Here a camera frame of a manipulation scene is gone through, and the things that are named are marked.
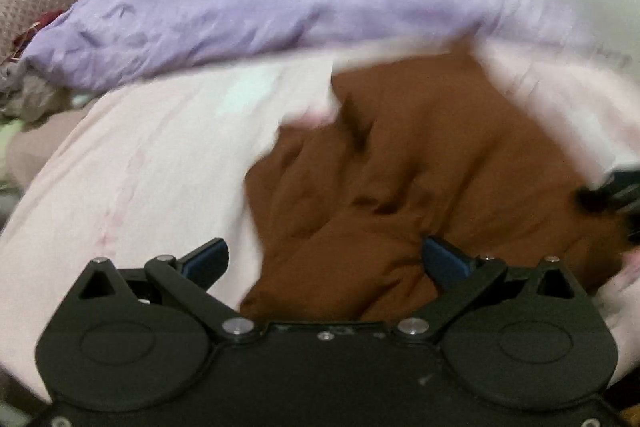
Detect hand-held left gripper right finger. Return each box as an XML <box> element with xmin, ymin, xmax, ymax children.
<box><xmin>394</xmin><ymin>235</ymin><xmax>588</xmax><ymax>343</ymax></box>

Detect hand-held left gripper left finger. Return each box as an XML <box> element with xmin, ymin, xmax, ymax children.
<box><xmin>70</xmin><ymin>237</ymin><xmax>262</xmax><ymax>342</ymax></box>

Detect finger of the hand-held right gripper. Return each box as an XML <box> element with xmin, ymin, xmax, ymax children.
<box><xmin>575</xmin><ymin>169</ymin><xmax>640</xmax><ymax>215</ymax></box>

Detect brown coat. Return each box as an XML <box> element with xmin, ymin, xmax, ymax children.
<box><xmin>239</xmin><ymin>34</ymin><xmax>632</xmax><ymax>324</ymax></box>

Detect grey crumpled clothes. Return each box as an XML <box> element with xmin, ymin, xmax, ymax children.
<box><xmin>0</xmin><ymin>62</ymin><xmax>76</xmax><ymax>124</ymax></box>

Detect pink bed sheet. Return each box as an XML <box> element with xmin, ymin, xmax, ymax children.
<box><xmin>0</xmin><ymin>34</ymin><xmax>640</xmax><ymax>393</ymax></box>

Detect light green cloth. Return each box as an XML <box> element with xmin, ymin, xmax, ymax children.
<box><xmin>0</xmin><ymin>119</ymin><xmax>26</xmax><ymax>158</ymax></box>

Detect purple quilt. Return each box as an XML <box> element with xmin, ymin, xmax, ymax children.
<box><xmin>20</xmin><ymin>0</ymin><xmax>601</xmax><ymax>94</ymax></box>

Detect red cloth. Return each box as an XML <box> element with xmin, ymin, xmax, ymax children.
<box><xmin>12</xmin><ymin>9</ymin><xmax>68</xmax><ymax>58</ymax></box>

